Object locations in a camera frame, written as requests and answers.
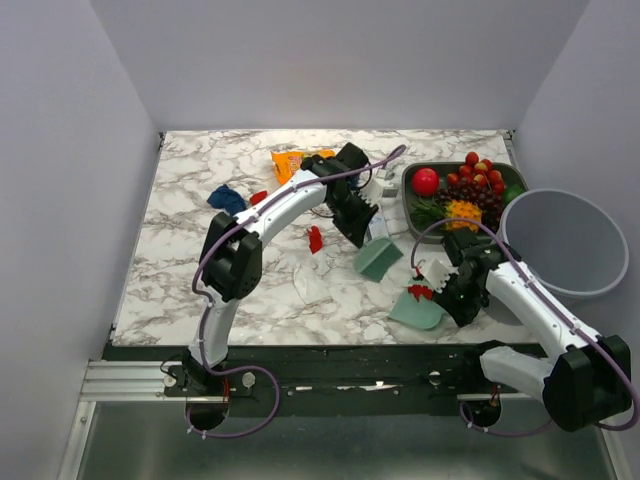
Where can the long blue paper scrap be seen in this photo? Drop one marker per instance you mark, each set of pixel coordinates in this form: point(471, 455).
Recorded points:
point(227, 199)

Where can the mint green brush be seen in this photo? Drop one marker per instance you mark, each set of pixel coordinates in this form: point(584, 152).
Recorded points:
point(375, 258)

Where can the red apple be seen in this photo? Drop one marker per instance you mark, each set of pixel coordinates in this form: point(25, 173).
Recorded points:
point(425, 182)

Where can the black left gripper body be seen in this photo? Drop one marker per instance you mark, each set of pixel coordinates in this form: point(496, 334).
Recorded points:
point(347, 195)

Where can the grey waste bin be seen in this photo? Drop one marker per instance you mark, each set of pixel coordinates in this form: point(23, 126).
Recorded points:
point(572, 246)

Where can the green lime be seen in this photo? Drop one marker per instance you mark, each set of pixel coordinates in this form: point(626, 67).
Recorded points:
point(511, 193)

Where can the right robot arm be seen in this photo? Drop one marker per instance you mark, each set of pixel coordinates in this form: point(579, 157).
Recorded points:
point(585, 378)

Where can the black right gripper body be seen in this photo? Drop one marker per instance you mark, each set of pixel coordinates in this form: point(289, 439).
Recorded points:
point(464, 299)

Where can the aluminium mounting rail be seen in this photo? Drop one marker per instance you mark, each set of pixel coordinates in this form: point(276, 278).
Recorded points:
point(116, 381)

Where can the orange toy pineapple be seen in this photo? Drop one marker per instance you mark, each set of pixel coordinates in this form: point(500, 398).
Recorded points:
point(463, 214)

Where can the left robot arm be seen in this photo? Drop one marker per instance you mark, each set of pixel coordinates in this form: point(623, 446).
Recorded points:
point(231, 263)

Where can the mint green dustpan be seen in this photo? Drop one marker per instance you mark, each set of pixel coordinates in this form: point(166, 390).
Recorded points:
point(421, 314)

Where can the orange snack bag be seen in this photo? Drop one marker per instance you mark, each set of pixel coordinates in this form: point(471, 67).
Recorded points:
point(287, 163)

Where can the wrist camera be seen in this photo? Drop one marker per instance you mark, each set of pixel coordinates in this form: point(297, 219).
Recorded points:
point(433, 274)
point(371, 192)

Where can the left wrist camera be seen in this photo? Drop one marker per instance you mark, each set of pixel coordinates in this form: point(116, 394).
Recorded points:
point(371, 192)

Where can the white paper scrap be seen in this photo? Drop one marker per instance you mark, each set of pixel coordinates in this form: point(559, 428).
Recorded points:
point(309, 282)

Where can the red paper scrap front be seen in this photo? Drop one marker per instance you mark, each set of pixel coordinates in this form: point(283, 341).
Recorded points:
point(420, 291)

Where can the red paper scrap centre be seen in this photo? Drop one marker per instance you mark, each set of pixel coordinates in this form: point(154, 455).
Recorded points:
point(315, 239)

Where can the red paper scrap near bag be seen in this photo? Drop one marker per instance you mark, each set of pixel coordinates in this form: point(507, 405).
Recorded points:
point(258, 197)

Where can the dark green fruit tray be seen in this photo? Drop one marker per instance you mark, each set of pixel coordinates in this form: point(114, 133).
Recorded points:
point(438, 190)

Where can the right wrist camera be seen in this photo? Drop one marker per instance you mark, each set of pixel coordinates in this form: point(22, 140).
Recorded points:
point(433, 274)

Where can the dark grape bunch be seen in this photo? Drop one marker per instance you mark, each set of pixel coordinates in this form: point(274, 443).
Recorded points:
point(490, 203)

